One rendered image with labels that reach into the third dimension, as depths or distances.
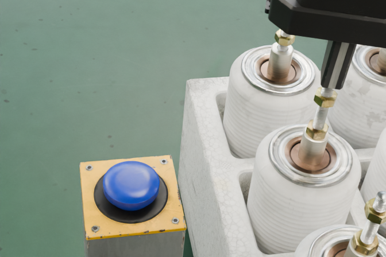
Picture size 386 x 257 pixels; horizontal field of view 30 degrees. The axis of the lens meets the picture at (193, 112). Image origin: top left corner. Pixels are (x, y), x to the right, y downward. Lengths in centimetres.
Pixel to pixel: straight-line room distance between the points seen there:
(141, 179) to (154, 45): 65
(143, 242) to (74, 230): 39
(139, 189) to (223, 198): 21
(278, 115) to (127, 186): 24
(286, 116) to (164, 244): 25
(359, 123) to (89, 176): 34
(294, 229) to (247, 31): 59
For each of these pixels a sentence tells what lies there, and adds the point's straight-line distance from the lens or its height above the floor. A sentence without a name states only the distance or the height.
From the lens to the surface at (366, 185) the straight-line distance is 73.
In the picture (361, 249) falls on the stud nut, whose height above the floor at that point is 29.
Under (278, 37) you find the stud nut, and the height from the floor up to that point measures 30.
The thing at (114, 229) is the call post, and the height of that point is 31.
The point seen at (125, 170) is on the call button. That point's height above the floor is 33.
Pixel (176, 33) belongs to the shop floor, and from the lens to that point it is 117.
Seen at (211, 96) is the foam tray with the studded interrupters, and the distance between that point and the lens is 80.
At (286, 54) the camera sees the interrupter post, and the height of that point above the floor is 28.
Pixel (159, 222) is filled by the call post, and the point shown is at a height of 31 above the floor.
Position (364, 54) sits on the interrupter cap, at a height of 25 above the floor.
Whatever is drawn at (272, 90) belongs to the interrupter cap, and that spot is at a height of 25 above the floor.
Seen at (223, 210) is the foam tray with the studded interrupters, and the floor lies 18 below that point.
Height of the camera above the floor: 72
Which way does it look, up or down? 44 degrees down
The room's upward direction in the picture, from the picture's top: 6 degrees clockwise
